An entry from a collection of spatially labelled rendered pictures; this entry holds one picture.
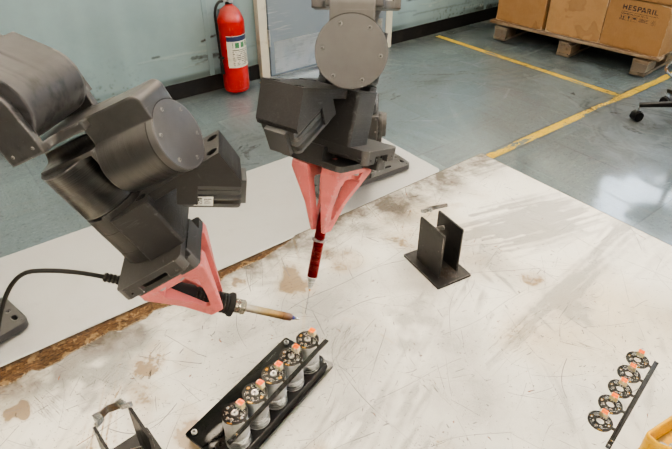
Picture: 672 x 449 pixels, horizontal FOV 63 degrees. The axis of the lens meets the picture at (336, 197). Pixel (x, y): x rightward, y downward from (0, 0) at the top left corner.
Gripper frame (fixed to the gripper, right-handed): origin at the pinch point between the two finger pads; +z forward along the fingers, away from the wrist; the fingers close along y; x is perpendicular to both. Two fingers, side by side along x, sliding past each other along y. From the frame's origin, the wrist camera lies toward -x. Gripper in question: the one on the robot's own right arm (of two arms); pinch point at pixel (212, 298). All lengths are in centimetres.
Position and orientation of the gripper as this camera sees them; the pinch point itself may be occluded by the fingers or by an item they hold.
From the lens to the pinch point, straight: 57.6
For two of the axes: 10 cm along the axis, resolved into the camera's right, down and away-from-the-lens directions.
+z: 4.7, 6.9, 5.5
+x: -8.7, 4.8, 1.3
